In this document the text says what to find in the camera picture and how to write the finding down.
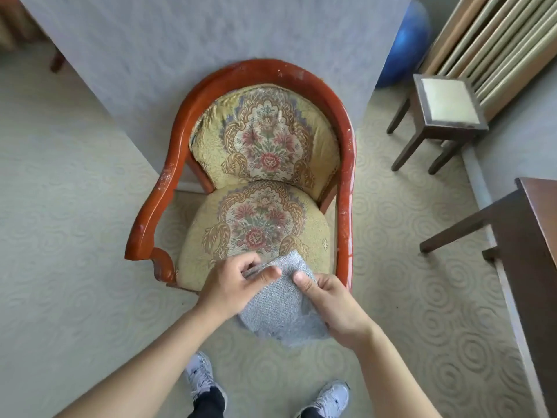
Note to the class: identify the person's left white sneaker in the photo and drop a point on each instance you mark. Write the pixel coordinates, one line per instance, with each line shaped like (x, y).
(200, 374)

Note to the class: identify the person's right white sneaker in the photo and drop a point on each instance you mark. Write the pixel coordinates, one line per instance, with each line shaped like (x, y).
(328, 399)

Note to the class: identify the dark wooden cushioned stool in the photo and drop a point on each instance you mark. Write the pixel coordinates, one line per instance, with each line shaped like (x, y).
(444, 113)

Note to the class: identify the person's black trouser leg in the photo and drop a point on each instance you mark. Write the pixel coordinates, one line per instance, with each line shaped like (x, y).
(209, 404)
(311, 413)

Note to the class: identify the person's left forearm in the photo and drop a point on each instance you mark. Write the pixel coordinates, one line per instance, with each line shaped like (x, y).
(143, 374)

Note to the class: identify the person's left thumb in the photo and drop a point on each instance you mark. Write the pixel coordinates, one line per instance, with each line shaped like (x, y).
(263, 277)

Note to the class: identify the person's left black trouser leg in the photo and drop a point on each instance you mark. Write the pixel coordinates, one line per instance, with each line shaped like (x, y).
(209, 404)

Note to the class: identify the grey cloth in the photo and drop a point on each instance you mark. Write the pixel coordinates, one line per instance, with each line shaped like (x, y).
(278, 309)

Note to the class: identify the person's right black trouser leg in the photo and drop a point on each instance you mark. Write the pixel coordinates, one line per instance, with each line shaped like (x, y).
(311, 413)

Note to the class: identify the person's right thumb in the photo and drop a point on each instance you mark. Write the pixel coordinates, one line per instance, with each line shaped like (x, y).
(307, 288)

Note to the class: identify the dark brown wooden table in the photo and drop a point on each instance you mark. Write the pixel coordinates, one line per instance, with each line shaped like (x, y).
(526, 256)

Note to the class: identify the red wooden floral armchair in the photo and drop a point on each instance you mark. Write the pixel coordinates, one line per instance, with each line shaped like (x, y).
(261, 169)

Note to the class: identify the person's white sneaker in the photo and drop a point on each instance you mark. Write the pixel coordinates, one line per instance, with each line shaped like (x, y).
(328, 399)
(200, 374)

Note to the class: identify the blue exercise ball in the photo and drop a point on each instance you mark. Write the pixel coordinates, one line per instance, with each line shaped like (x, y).
(407, 43)

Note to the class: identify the person's right forearm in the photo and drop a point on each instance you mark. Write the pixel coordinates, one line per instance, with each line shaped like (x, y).
(391, 378)

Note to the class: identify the person's right hand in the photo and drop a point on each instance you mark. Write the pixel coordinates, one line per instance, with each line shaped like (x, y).
(337, 306)

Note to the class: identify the beige radiator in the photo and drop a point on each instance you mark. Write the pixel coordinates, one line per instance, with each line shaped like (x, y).
(496, 47)

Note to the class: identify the person's left hand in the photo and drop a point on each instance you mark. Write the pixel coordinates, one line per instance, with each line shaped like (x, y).
(224, 289)

